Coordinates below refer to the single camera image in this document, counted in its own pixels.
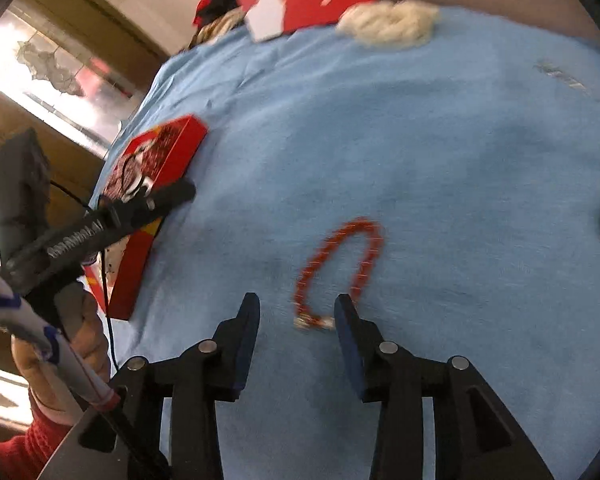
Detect white blue striped cable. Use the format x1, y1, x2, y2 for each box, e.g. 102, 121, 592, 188
0, 259, 173, 480

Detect metal hair clip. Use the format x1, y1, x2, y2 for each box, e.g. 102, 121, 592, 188
532, 60, 594, 99

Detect person's left hand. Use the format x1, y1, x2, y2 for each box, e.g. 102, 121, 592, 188
10, 290, 113, 414

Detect thin black cable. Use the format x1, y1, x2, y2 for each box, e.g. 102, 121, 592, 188
47, 180, 119, 379

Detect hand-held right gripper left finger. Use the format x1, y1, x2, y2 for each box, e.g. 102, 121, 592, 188
40, 291, 262, 480

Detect red box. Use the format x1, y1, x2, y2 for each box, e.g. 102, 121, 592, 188
82, 115, 209, 322

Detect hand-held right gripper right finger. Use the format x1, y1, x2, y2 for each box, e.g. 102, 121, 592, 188
334, 294, 556, 480

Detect cream scrunchie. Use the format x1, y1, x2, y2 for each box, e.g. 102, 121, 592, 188
336, 0, 441, 52

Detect red bead bracelet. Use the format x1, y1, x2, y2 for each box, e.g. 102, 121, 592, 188
292, 216, 385, 332

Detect person's left forearm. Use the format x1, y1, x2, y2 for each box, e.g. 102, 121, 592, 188
0, 392, 84, 480

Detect beige braided rope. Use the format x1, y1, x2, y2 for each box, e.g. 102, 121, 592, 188
190, 7, 249, 51

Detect blue towel blanket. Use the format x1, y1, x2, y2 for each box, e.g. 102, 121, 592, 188
87, 5, 600, 480

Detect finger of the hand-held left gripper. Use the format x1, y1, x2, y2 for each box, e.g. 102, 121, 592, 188
97, 179, 197, 242

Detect wooden framed glass cabinet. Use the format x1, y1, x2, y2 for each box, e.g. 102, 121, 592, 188
0, 0, 181, 176

